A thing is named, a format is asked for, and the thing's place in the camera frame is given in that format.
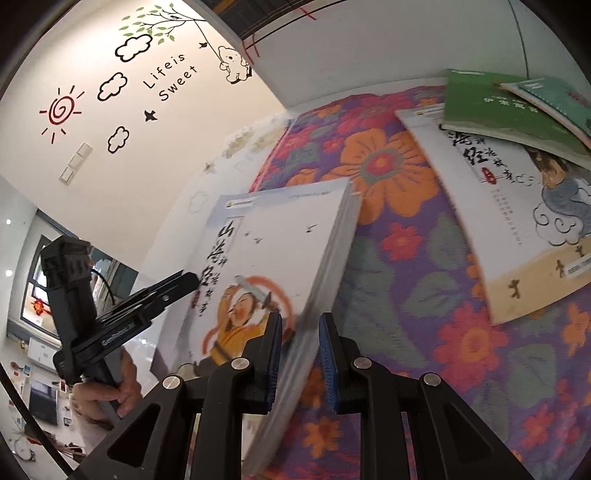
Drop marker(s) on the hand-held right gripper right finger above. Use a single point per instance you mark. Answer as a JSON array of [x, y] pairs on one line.
[[327, 364]]

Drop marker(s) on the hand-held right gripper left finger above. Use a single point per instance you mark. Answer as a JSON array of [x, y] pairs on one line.
[[275, 364]]

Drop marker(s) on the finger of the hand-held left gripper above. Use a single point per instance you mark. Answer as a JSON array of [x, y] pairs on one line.
[[171, 288]]

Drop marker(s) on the white book with warrior child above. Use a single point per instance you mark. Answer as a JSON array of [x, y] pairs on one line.
[[258, 258]]

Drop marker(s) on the green book with cricket picture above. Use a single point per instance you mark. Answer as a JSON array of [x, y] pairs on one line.
[[475, 106]]

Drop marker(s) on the row of dark books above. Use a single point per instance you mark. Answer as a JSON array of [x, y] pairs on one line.
[[258, 14]]

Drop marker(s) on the person's left hand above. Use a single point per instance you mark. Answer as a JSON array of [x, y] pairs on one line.
[[130, 387]]

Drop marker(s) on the red hanging ornament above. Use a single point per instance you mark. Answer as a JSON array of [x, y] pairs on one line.
[[40, 307]]

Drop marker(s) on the window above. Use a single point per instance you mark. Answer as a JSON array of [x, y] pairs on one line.
[[34, 286]]

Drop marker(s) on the floral blanket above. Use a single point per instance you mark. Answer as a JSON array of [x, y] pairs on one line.
[[392, 323]]

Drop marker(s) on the dark monitor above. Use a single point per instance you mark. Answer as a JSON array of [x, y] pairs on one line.
[[44, 401]]

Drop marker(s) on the white book with robed figure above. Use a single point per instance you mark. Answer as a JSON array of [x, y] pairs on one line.
[[508, 221]]

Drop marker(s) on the teal green book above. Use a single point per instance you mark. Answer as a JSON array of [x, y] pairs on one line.
[[558, 104]]

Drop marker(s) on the white wall switch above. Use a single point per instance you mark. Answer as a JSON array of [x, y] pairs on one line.
[[84, 150], [67, 174], [75, 161]]

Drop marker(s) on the black cloud wall sticker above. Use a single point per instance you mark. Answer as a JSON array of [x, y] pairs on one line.
[[101, 90], [111, 143], [121, 48]]

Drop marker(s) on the black star wall sticker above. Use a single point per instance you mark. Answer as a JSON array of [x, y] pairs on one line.
[[150, 116]]

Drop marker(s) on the red sun wall sticker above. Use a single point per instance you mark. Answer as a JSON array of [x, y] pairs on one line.
[[62, 110]]

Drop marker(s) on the black lettering wall sticker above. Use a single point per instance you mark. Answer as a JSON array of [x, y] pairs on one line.
[[161, 94]]

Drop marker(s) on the bear wall sticker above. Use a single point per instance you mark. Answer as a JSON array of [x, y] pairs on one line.
[[233, 62]]

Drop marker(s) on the tree branch wall sticker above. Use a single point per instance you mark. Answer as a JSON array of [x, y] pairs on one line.
[[152, 21]]

